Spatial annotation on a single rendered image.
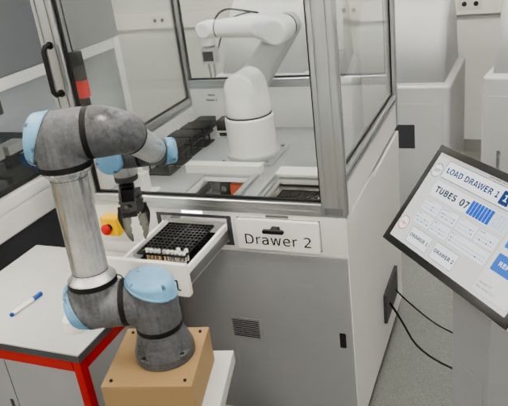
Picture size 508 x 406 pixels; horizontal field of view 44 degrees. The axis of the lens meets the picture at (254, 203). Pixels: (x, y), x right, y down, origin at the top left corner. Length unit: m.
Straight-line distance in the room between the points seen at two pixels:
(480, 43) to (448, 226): 3.41
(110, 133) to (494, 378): 1.18
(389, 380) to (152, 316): 1.52
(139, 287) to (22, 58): 1.46
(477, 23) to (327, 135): 3.19
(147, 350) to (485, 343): 0.87
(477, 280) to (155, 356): 0.79
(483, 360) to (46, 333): 1.27
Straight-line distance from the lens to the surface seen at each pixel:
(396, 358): 2.96
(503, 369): 1.86
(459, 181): 1.75
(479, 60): 5.05
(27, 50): 2.77
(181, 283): 1.93
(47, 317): 2.15
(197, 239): 2.10
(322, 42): 1.85
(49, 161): 1.42
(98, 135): 1.38
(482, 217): 1.65
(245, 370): 2.51
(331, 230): 2.05
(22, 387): 2.21
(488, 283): 1.56
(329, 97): 1.89
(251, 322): 2.36
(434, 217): 1.75
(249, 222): 2.12
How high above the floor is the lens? 1.83
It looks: 24 degrees down
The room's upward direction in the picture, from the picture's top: 7 degrees counter-clockwise
